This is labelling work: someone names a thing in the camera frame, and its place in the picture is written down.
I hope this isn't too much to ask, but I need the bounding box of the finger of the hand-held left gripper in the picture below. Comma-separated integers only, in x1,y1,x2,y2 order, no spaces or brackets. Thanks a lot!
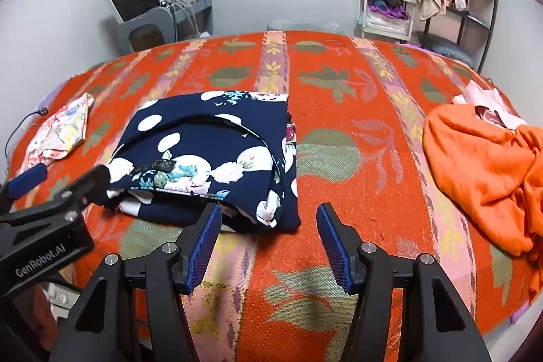
0,164,112,225
0,165,48,214

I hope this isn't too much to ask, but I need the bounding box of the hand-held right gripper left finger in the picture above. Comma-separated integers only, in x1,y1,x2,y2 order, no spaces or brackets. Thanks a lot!
55,202,224,362

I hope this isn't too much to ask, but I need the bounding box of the navy floral polka-dot garment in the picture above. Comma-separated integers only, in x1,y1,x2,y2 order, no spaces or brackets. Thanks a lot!
104,91,302,234

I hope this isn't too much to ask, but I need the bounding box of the orange knit garment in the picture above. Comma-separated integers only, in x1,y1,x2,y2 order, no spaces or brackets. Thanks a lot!
423,103,543,295

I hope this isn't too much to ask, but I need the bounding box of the purple cloth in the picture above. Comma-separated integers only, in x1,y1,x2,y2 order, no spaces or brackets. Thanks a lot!
368,1,410,20

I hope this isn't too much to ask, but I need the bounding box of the black cable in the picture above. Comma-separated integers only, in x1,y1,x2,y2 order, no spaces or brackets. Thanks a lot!
5,108,48,176

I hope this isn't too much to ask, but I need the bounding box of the grey round bin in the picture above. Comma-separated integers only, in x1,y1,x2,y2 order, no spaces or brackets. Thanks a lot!
266,19,340,34

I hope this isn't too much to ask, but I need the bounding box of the grey pillow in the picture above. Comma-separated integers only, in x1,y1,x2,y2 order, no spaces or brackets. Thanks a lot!
418,35,475,68

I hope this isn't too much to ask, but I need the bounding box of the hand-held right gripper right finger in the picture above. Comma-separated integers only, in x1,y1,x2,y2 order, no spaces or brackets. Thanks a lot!
316,202,493,362

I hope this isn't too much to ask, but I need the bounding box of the pale pink garment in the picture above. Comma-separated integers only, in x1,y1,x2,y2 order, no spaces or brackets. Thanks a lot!
452,80,529,131

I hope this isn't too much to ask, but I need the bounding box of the orange leaf-patterned blanket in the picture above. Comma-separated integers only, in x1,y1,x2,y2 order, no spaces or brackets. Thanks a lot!
8,30,543,362

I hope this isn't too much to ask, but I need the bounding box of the small floral cloth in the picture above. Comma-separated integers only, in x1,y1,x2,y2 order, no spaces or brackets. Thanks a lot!
24,94,95,168

